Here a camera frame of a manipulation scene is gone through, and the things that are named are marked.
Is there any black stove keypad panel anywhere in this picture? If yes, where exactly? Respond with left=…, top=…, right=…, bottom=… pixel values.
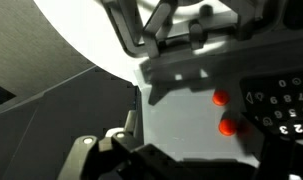
left=240, top=68, right=303, bottom=139

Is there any orange round stove button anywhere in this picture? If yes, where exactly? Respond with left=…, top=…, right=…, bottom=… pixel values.
left=218, top=118, right=239, bottom=137
left=212, top=89, right=231, bottom=107

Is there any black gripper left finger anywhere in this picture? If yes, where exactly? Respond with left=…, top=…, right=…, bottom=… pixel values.
left=57, top=109, right=144, bottom=180

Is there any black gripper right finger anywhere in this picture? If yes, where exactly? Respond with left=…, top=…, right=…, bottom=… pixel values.
left=252, top=132, right=303, bottom=180

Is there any grey toy stove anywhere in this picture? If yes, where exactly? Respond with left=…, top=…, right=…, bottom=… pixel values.
left=100, top=0, right=303, bottom=168

